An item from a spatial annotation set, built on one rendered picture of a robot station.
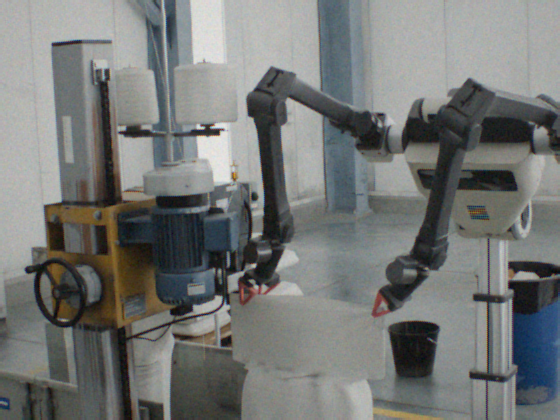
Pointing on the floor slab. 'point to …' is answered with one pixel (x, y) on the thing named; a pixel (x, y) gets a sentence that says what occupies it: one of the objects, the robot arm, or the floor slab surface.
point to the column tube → (71, 105)
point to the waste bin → (535, 331)
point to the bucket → (414, 347)
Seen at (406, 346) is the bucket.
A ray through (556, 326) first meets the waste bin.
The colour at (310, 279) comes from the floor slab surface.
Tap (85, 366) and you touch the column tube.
